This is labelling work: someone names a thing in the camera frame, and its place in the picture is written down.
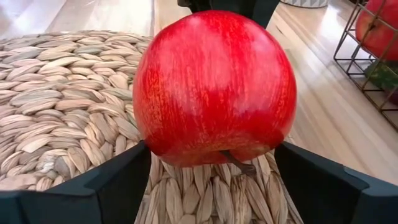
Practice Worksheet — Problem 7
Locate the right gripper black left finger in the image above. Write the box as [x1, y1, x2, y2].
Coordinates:
[0, 139, 152, 224]

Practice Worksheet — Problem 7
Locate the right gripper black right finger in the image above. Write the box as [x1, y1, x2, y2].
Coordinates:
[274, 141, 398, 224]

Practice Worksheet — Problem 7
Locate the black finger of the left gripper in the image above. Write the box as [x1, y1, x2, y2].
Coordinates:
[208, 0, 280, 29]
[177, 0, 210, 13]

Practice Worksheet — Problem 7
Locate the succulent in white patterned pot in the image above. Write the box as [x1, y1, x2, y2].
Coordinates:
[279, 0, 330, 9]

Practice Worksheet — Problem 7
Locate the round woven placemat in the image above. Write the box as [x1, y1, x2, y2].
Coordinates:
[0, 30, 304, 224]

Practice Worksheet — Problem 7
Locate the copper wire basket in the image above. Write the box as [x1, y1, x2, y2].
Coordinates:
[333, 0, 398, 131]

